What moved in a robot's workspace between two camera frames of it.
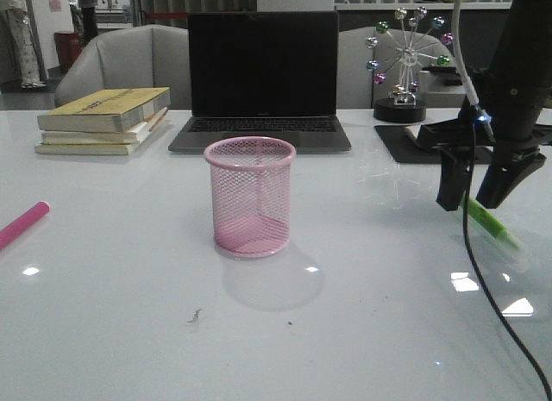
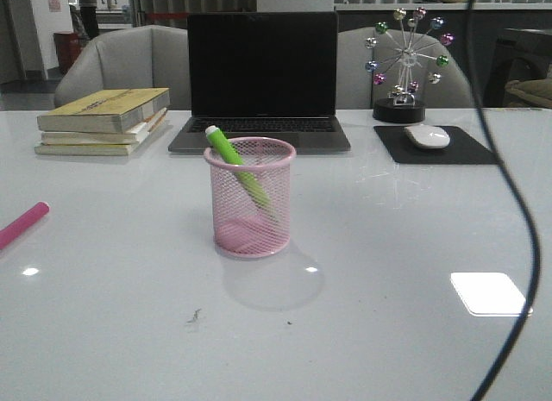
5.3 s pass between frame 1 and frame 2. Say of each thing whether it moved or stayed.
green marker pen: moved
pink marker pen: stayed
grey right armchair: stayed
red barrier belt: stayed
